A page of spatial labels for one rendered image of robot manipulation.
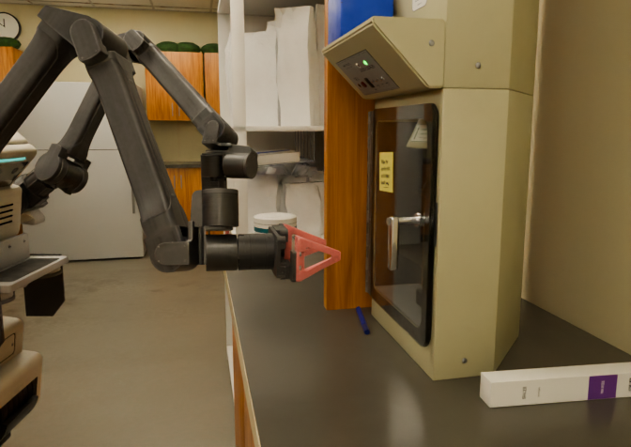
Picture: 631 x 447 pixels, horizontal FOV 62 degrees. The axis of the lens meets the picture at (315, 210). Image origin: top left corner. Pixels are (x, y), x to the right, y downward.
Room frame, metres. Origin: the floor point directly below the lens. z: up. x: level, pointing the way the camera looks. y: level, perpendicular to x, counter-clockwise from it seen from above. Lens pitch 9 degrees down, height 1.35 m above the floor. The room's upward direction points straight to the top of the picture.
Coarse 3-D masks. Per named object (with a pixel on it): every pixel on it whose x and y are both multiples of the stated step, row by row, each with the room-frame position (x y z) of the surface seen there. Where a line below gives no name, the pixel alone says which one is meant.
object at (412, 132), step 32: (384, 128) 1.03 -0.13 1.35; (416, 128) 0.87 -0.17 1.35; (416, 160) 0.87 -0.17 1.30; (384, 192) 1.02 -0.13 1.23; (416, 192) 0.87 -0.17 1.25; (384, 224) 1.02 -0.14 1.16; (384, 256) 1.01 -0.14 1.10; (416, 256) 0.86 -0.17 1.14; (384, 288) 1.01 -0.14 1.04; (416, 288) 0.86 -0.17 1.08; (416, 320) 0.85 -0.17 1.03
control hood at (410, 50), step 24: (360, 24) 0.85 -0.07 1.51; (384, 24) 0.79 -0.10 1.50; (408, 24) 0.80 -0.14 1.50; (432, 24) 0.80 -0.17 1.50; (336, 48) 1.00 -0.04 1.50; (360, 48) 0.90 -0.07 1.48; (384, 48) 0.82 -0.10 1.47; (408, 48) 0.80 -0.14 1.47; (432, 48) 0.81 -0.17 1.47; (408, 72) 0.82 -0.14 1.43; (432, 72) 0.81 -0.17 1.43; (384, 96) 1.00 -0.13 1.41
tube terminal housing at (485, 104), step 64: (448, 0) 0.81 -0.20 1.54; (512, 0) 0.83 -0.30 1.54; (448, 64) 0.81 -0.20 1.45; (512, 64) 0.84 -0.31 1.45; (448, 128) 0.81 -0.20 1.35; (512, 128) 0.86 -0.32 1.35; (448, 192) 0.81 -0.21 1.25; (512, 192) 0.89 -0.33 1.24; (448, 256) 0.81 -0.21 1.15; (512, 256) 0.91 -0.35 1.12; (384, 320) 1.04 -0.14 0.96; (448, 320) 0.81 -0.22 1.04; (512, 320) 0.94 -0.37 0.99
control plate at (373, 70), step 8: (352, 56) 0.96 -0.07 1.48; (360, 56) 0.93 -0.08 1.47; (368, 56) 0.90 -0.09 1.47; (336, 64) 1.07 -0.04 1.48; (344, 64) 1.03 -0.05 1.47; (352, 64) 0.99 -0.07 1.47; (360, 64) 0.96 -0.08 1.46; (368, 64) 0.93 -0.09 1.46; (376, 64) 0.90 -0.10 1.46; (344, 72) 1.07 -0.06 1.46; (352, 72) 1.03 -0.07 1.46; (360, 72) 1.00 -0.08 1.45; (368, 72) 0.96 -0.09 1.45; (376, 72) 0.93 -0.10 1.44; (384, 72) 0.90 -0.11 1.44; (352, 80) 1.07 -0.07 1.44; (360, 80) 1.03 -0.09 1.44; (392, 80) 0.89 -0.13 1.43; (360, 88) 1.07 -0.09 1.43; (368, 88) 1.03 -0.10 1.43; (376, 88) 0.99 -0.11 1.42; (384, 88) 0.96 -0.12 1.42; (392, 88) 0.92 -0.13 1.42
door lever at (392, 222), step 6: (390, 216) 0.85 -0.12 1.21; (396, 216) 0.85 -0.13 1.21; (414, 216) 0.86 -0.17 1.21; (390, 222) 0.84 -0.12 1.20; (396, 222) 0.84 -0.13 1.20; (402, 222) 0.85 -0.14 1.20; (408, 222) 0.85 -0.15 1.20; (414, 222) 0.85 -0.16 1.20; (420, 222) 0.85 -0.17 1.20; (390, 228) 0.84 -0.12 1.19; (396, 228) 0.84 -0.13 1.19; (390, 234) 0.84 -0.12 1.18; (396, 234) 0.84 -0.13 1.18; (390, 240) 0.84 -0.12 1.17; (396, 240) 0.84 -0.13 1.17; (390, 246) 0.84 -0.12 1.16; (396, 246) 0.84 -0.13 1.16; (390, 252) 0.84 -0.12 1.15; (396, 252) 0.84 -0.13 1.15; (390, 258) 0.84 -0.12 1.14; (396, 258) 0.84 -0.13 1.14; (390, 264) 0.84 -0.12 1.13; (396, 264) 0.84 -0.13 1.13
